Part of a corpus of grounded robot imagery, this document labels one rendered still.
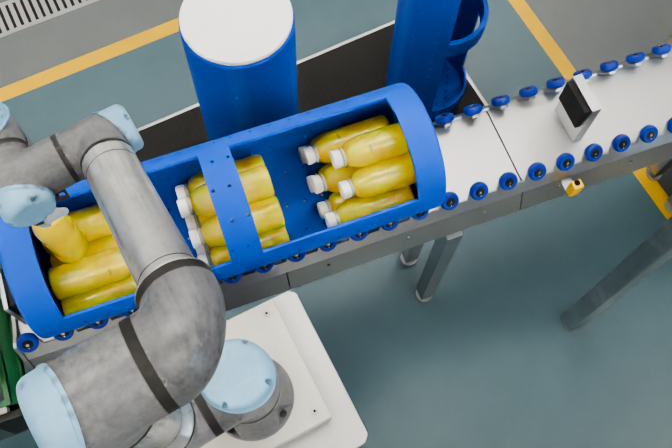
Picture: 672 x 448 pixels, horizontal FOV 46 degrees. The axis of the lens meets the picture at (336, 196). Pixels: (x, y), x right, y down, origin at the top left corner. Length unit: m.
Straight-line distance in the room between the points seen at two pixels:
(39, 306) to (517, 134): 1.16
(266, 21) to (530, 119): 0.69
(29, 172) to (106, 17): 2.25
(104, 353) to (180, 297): 0.10
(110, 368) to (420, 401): 1.91
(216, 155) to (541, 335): 1.56
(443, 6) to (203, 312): 1.59
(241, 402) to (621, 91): 1.31
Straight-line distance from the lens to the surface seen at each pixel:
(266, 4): 2.01
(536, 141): 2.00
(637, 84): 2.16
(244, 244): 1.57
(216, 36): 1.96
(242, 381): 1.26
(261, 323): 1.51
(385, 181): 1.66
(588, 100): 1.90
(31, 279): 1.58
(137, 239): 0.98
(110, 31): 3.32
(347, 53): 2.99
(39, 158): 1.16
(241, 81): 1.97
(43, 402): 0.88
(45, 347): 1.85
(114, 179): 1.06
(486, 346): 2.76
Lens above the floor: 2.64
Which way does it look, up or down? 67 degrees down
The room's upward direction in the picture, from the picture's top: 3 degrees clockwise
